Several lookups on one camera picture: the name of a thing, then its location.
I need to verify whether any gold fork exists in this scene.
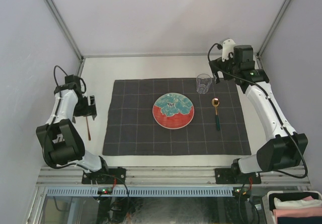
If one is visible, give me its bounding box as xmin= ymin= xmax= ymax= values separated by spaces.
xmin=85 ymin=116 xmax=92 ymax=141

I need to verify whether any clear drinking glass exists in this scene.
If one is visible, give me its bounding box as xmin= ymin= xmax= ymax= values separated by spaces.
xmin=196 ymin=73 xmax=212 ymax=94

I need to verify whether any gold spoon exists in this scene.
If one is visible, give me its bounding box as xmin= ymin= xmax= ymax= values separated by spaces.
xmin=212 ymin=98 xmax=221 ymax=131

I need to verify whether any dark grey checked cloth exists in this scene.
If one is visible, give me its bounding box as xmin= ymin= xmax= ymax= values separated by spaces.
xmin=103 ymin=78 xmax=251 ymax=156

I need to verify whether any red and teal plate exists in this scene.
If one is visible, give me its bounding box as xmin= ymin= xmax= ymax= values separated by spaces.
xmin=152 ymin=93 xmax=195 ymax=130

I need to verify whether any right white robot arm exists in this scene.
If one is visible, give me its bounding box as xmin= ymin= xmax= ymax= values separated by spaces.
xmin=208 ymin=39 xmax=308 ymax=183

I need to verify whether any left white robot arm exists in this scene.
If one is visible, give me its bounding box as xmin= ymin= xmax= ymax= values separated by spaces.
xmin=36 ymin=74 xmax=110 ymax=184

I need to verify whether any white laundry basket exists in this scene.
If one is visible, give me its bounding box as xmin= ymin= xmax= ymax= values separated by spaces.
xmin=262 ymin=191 xmax=321 ymax=223

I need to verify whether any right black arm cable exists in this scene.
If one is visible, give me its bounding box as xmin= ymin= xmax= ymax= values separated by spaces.
xmin=207 ymin=42 xmax=309 ymax=202

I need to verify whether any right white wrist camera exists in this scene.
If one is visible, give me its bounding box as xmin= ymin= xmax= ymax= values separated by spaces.
xmin=220 ymin=38 xmax=236 ymax=62

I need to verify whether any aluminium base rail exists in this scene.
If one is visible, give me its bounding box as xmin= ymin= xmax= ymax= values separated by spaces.
xmin=36 ymin=167 xmax=311 ymax=187

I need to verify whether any blue slotted cable duct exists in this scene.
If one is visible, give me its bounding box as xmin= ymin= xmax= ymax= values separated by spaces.
xmin=46 ymin=186 xmax=233 ymax=197

